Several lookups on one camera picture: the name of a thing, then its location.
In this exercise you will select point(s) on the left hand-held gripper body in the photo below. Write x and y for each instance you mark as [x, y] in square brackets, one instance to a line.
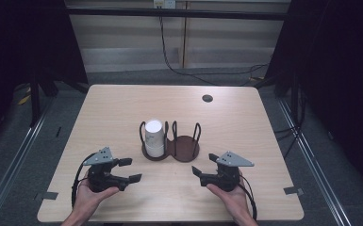
[100, 158]

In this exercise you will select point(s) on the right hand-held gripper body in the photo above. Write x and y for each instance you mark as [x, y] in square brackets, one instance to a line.
[232, 160]

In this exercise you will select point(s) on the brown double cup holder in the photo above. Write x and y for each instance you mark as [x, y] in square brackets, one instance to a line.
[184, 149]

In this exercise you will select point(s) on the printed white paper cup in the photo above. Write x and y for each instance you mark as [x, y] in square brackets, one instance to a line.
[154, 130]

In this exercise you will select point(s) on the person's right hand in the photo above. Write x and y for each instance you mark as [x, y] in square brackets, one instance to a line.
[231, 199]

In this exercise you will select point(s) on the person's left hand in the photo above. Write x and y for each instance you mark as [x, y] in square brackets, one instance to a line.
[86, 199]

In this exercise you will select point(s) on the small black floor strip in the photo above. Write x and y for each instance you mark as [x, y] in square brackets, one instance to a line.
[58, 132]

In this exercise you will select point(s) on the dark round table grommet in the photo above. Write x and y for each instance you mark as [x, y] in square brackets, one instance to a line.
[207, 98]

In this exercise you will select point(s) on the grey tape piece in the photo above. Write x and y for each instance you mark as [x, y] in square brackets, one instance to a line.
[46, 196]
[293, 190]

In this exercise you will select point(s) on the black metal stand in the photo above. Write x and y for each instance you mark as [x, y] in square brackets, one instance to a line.
[34, 100]

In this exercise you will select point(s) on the dark curtain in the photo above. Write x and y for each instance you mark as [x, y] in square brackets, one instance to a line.
[336, 78]
[22, 47]

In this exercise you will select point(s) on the black horizontal bar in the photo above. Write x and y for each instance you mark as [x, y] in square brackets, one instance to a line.
[176, 13]

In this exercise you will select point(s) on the metal floor rail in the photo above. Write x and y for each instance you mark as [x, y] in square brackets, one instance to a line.
[15, 150]
[314, 163]

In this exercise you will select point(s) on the white wall outlet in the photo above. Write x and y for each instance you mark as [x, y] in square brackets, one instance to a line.
[164, 3]

